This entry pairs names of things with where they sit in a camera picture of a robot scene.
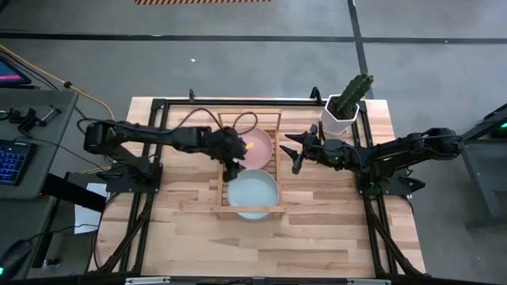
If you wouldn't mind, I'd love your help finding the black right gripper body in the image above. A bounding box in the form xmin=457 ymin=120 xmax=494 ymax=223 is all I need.
xmin=303 ymin=134 xmax=352 ymax=169

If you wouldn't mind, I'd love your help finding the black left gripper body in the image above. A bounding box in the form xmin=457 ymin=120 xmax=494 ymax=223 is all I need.
xmin=208 ymin=127 xmax=250 ymax=164

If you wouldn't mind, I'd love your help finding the pink round plate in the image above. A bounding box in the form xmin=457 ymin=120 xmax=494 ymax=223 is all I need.
xmin=235 ymin=126 xmax=275 ymax=171

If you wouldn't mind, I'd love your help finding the pale round plate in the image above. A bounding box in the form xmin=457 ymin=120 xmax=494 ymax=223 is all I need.
xmin=227 ymin=169 xmax=280 ymax=222

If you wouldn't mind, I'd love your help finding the light wooden shelf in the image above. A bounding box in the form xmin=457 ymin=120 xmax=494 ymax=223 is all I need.
xmin=215 ymin=109 xmax=288 ymax=221

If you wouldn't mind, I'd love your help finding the white hexagonal plant pot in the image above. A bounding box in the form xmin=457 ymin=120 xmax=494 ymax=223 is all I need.
xmin=319 ymin=93 xmax=361 ymax=136

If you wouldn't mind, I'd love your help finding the green cactus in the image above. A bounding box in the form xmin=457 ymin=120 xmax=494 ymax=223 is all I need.
xmin=335 ymin=73 xmax=375 ymax=120

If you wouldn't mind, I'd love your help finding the white paper sheet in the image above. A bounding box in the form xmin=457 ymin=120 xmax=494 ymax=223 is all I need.
xmin=73 ymin=181 xmax=110 ymax=235

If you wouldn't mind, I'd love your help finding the black equipment stand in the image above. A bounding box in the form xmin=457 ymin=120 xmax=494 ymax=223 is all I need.
xmin=459 ymin=102 xmax=507 ymax=229

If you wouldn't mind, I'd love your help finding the grey side desk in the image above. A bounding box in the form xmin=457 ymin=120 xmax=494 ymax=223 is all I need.
xmin=0 ymin=87 xmax=80 ymax=201

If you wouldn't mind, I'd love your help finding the black desk clamp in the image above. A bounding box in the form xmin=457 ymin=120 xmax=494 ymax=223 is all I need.
xmin=7 ymin=104 xmax=63 ymax=134

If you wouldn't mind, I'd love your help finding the backlit black keyboard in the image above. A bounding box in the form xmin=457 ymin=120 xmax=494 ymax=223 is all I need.
xmin=0 ymin=139 xmax=36 ymax=187

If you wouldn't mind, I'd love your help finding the laptop screen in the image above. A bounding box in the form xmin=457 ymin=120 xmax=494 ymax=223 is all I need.
xmin=0 ymin=55 xmax=32 ymax=86

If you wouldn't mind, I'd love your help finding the black computer mouse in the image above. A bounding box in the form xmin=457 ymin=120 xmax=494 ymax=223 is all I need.
xmin=0 ymin=239 xmax=35 ymax=278

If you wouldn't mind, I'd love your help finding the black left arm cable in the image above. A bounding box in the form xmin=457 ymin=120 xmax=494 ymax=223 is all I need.
xmin=173 ymin=107 xmax=259 ymax=136

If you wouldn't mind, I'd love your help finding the black table frame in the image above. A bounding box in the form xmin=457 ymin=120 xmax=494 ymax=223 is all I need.
xmin=91 ymin=97 xmax=425 ymax=278

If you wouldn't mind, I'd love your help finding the silver table bracket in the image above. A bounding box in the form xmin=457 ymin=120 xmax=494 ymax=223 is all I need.
xmin=124 ymin=276 xmax=171 ymax=285
xmin=346 ymin=278 xmax=392 ymax=285

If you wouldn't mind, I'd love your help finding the yellow cable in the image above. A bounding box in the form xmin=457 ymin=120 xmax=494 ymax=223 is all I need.
xmin=0 ymin=44 xmax=116 ymax=120

